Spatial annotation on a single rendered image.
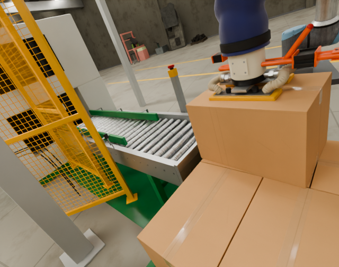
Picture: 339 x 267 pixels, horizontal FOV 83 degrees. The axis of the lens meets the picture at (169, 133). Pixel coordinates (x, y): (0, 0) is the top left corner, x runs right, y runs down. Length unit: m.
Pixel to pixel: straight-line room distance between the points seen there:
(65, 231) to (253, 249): 1.32
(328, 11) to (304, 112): 0.96
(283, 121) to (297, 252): 0.48
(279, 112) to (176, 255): 0.72
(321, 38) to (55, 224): 2.23
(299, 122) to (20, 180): 1.53
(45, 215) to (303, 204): 1.52
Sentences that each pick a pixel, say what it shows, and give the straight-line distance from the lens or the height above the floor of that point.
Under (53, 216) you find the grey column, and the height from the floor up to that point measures 0.49.
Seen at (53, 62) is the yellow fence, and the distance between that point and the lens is 1.63.
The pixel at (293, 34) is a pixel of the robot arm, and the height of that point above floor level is 1.05.
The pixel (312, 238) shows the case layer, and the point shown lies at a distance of 0.96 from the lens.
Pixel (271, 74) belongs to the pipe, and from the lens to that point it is 1.06.
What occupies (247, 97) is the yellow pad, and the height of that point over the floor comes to 0.96.
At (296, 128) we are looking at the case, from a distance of 0.91.
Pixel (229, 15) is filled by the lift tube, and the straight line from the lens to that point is 0.99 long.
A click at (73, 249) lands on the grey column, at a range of 1.88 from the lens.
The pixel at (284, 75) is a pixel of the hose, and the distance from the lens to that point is 1.00.
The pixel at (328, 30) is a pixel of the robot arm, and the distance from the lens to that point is 1.74.
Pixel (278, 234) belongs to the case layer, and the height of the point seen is 0.54.
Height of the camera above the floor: 1.35
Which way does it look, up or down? 27 degrees down
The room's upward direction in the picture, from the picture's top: 20 degrees counter-clockwise
